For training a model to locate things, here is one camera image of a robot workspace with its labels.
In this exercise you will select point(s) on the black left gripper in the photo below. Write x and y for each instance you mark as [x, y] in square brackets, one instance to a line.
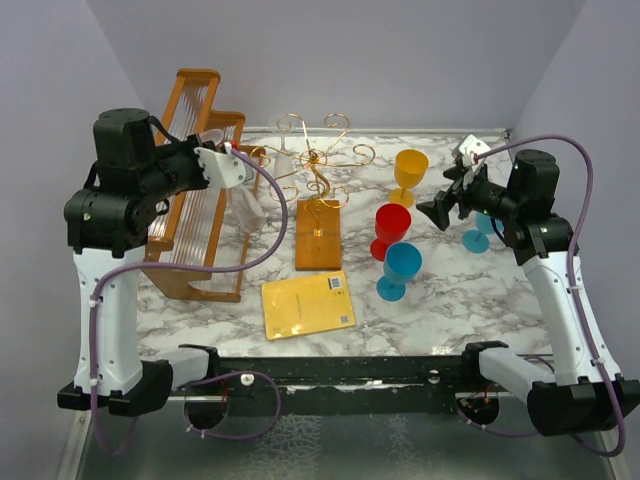
[187, 146]

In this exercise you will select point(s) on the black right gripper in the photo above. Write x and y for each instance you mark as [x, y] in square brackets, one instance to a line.
[464, 182]

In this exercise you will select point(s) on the blue plastic wine glass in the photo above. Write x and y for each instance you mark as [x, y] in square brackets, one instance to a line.
[401, 264]
[477, 240]

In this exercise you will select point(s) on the clear smooth wine glass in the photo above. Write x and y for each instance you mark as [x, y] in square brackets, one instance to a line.
[244, 207]

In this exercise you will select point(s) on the clear ribbed wine glass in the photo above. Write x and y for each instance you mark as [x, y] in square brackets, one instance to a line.
[284, 170]

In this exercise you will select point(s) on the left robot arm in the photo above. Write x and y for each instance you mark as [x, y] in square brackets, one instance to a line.
[107, 230]

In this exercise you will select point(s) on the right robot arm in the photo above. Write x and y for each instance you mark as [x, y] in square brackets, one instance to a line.
[586, 392]

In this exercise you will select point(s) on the yellow plastic wine glass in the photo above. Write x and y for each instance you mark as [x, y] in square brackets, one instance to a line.
[410, 168]

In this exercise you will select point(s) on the red plastic wine glass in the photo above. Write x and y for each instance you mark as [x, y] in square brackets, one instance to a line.
[392, 221]

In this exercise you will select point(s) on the blue plastic wine glass front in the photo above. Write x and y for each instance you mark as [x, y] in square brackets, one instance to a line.
[401, 264]

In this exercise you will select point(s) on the wooden tiered acrylic shelf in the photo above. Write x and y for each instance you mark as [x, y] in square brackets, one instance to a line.
[197, 229]

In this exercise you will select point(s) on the yellow book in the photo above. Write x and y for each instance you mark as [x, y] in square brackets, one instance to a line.
[307, 305]

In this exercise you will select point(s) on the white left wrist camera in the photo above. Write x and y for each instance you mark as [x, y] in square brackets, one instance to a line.
[221, 168]

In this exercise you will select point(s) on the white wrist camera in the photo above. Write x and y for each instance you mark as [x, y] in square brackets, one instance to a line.
[466, 152]
[221, 168]

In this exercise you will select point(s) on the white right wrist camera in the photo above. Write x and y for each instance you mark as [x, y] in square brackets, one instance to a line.
[466, 152]

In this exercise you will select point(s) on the gold wire wine glass rack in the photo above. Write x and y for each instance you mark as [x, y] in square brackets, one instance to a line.
[318, 232]

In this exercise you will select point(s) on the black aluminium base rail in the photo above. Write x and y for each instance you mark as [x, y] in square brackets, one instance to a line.
[343, 385]

